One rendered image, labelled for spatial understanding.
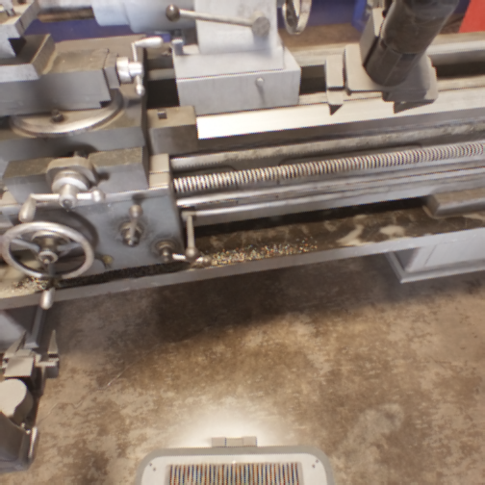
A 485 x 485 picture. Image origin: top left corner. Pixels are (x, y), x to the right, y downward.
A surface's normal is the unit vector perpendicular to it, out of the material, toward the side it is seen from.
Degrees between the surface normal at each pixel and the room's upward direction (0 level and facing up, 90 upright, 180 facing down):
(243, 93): 90
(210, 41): 66
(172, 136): 90
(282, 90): 90
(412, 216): 0
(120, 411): 0
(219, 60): 61
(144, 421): 0
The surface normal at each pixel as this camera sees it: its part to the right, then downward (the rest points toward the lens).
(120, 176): 0.17, 0.74
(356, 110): 0.08, -0.11
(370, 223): -0.02, -0.66
